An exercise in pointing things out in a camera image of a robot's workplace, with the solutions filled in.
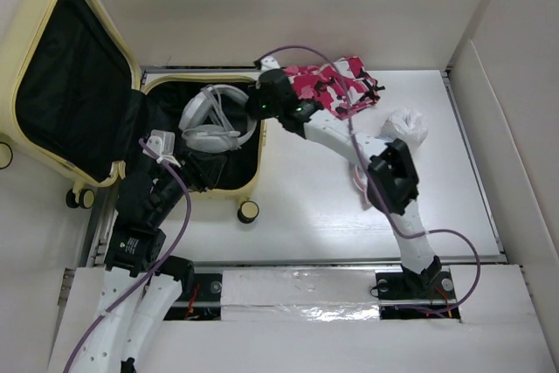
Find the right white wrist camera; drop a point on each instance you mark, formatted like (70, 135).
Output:
(267, 63)

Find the yellow hard-shell suitcase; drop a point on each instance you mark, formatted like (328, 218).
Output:
(72, 96)

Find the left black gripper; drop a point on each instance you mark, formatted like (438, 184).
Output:
(202, 169)

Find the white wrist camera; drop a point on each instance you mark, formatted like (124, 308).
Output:
(267, 63)
(160, 146)

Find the silver aluminium rail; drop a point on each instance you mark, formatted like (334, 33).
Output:
(360, 263)

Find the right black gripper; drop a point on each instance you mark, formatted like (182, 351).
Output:
(254, 93)

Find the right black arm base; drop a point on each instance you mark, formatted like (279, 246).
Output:
(398, 302)

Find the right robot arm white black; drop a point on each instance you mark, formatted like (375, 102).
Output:
(392, 177)

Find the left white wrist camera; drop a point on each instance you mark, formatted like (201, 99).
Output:
(160, 146)

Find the white plastic bag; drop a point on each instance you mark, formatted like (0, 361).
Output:
(406, 124)

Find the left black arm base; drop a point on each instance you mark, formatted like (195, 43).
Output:
(201, 302)

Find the white over-ear headphones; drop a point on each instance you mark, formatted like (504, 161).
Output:
(206, 128)

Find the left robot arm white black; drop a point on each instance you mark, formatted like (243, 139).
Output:
(143, 285)

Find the pink camouflage clothing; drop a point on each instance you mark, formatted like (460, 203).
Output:
(344, 88)

